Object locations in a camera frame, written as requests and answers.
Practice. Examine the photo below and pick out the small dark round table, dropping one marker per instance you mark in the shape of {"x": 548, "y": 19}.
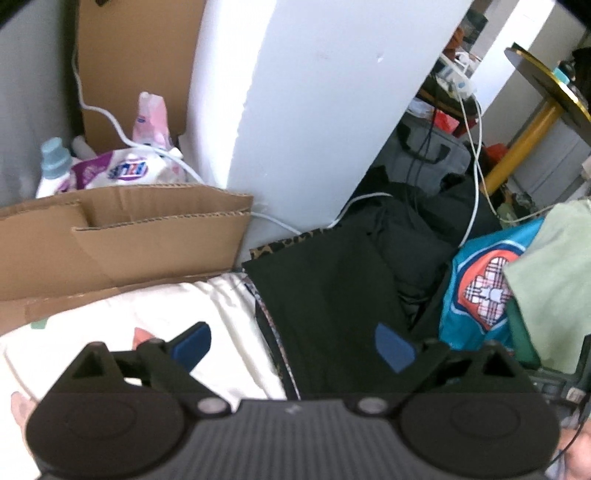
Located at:
{"x": 438, "y": 104}

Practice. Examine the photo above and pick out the dark green cloth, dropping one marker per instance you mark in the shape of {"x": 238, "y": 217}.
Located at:
{"x": 521, "y": 332}

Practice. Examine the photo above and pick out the leopard print garment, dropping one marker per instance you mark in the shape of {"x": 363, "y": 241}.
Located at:
{"x": 286, "y": 242}

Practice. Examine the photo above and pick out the purple and white refill bag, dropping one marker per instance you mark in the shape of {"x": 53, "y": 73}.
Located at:
{"x": 124, "y": 170}

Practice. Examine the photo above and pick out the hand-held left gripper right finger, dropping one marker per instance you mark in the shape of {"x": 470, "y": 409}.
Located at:
{"x": 395, "y": 348}

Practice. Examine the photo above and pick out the plain black garment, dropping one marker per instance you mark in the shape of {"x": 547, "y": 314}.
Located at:
{"x": 332, "y": 300}

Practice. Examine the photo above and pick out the white detergent bottle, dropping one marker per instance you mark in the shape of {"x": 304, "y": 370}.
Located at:
{"x": 53, "y": 168}

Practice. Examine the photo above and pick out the cream bear-print blanket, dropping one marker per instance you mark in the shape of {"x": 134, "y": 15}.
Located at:
{"x": 221, "y": 323}

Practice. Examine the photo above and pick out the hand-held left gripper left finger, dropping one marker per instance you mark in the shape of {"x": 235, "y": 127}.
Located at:
{"x": 191, "y": 346}

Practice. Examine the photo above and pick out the low folded cardboard sheet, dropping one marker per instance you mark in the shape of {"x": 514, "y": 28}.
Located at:
{"x": 115, "y": 240}

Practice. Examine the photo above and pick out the black clothing pile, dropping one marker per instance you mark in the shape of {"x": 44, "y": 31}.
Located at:
{"x": 415, "y": 240}

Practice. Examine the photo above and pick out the tall cardboard panel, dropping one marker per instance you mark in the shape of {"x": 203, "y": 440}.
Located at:
{"x": 138, "y": 55}

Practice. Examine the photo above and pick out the teal printed bag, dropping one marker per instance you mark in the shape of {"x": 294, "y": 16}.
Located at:
{"x": 485, "y": 286}

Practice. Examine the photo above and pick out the pink refill pack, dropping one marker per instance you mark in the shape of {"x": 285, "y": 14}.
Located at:
{"x": 150, "y": 120}

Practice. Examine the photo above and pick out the light green cloth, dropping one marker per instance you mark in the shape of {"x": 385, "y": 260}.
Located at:
{"x": 554, "y": 258}

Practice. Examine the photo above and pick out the round table with gold rim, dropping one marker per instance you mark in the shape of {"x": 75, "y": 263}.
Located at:
{"x": 549, "y": 92}

